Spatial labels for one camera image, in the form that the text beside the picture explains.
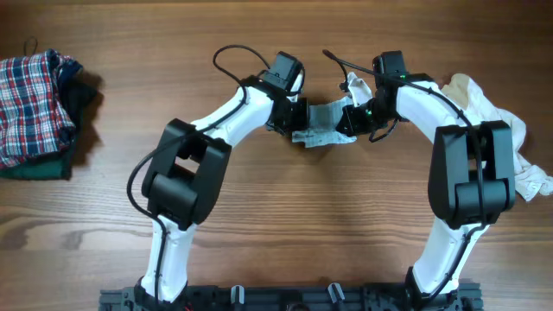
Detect left black camera cable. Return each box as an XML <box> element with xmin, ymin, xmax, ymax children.
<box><xmin>125</xmin><ymin>44</ymin><xmax>307</xmax><ymax>303</ymax></box>

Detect right grey rail clip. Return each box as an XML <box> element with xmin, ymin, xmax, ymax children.
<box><xmin>327</xmin><ymin>282</ymin><xmax>345</xmax><ymax>304</ymax></box>

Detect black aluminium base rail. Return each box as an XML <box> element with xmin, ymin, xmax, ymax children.
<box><xmin>98</xmin><ymin>282</ymin><xmax>483</xmax><ymax>311</ymax></box>

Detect beige and white baby shirt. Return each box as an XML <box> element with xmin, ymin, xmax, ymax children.
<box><xmin>441</xmin><ymin>73</ymin><xmax>552</xmax><ymax>201</ymax></box>

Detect right black camera cable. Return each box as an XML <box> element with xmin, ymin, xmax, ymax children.
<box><xmin>321</xmin><ymin>48</ymin><xmax>489</xmax><ymax>308</ymax></box>

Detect left grey rail clip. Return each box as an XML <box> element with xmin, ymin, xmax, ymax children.
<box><xmin>231</xmin><ymin>285</ymin><xmax>245</xmax><ymax>306</ymax></box>

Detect dark green folded garment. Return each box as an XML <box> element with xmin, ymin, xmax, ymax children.
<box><xmin>1</xmin><ymin>147</ymin><xmax>75</xmax><ymax>181</ymax></box>

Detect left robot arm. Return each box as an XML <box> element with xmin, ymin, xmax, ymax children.
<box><xmin>135</xmin><ymin>52</ymin><xmax>307</xmax><ymax>310</ymax></box>

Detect navy dark folded garment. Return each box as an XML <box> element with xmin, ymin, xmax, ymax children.
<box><xmin>46</xmin><ymin>49</ymin><xmax>98</xmax><ymax>145</ymax></box>

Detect light blue striped baby pants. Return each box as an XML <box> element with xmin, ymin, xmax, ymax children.
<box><xmin>291</xmin><ymin>97</ymin><xmax>357</xmax><ymax>149</ymax></box>

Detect black camera cable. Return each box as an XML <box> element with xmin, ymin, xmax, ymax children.
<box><xmin>321</xmin><ymin>48</ymin><xmax>489</xmax><ymax>308</ymax></box>
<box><xmin>125</xmin><ymin>44</ymin><xmax>307</xmax><ymax>303</ymax></box>

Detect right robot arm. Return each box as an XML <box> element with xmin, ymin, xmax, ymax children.
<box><xmin>336</xmin><ymin>51</ymin><xmax>515</xmax><ymax>310</ymax></box>

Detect grey rail clip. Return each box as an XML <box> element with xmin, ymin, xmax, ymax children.
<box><xmin>327</xmin><ymin>282</ymin><xmax>345</xmax><ymax>304</ymax></box>
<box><xmin>231</xmin><ymin>285</ymin><xmax>245</xmax><ymax>306</ymax></box>

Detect red plaid folded garment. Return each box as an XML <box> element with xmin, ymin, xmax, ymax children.
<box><xmin>1</xmin><ymin>49</ymin><xmax>82</xmax><ymax>169</ymax></box>

